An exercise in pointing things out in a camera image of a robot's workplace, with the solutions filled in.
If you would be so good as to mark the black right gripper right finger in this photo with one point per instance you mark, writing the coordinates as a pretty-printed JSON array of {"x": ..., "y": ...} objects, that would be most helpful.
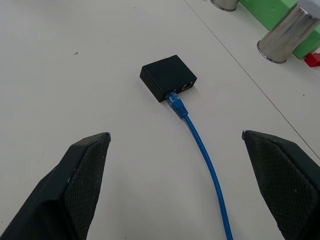
[{"x": 285, "y": 185}]

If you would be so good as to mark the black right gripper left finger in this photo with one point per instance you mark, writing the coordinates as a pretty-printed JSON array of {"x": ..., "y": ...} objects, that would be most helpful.
[{"x": 62, "y": 190}]

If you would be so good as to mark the small black network box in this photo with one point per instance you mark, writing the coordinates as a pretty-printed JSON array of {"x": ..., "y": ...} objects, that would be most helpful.
[{"x": 167, "y": 75}]

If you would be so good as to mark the red block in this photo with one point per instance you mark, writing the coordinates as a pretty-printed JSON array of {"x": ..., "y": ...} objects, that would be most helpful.
[{"x": 313, "y": 59}]

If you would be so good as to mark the tall steel cylinder cup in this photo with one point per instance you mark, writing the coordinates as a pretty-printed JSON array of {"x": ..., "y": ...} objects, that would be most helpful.
[{"x": 287, "y": 35}]

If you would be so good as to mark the green block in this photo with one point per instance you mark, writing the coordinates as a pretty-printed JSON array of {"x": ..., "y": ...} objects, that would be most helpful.
[{"x": 270, "y": 12}]

